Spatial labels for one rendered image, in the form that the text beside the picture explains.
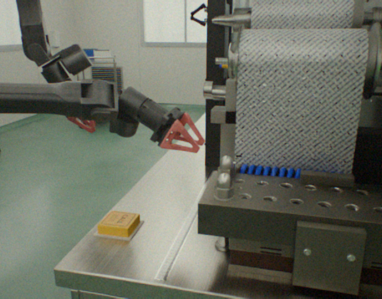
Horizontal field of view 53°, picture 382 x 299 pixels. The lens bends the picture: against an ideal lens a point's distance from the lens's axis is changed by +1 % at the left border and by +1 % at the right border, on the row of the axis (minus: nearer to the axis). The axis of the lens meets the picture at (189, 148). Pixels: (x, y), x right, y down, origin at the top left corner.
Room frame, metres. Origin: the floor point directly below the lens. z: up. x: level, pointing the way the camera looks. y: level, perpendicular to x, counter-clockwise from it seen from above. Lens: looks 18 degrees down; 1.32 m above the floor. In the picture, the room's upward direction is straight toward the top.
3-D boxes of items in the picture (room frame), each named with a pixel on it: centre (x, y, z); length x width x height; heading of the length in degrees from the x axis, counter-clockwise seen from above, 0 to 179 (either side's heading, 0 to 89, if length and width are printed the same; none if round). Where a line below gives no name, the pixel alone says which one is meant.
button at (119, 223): (0.74, 0.15, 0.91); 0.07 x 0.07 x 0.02; 76
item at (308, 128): (0.75, -0.21, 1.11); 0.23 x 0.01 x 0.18; 76
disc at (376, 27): (0.78, -0.36, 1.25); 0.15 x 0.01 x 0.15; 166
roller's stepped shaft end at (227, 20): (1.10, -0.09, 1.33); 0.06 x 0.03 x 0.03; 76
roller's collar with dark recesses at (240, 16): (1.08, -0.15, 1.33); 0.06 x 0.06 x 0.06; 76
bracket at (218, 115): (0.88, -0.08, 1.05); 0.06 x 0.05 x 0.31; 76
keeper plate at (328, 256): (0.53, -0.22, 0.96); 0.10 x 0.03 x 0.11; 76
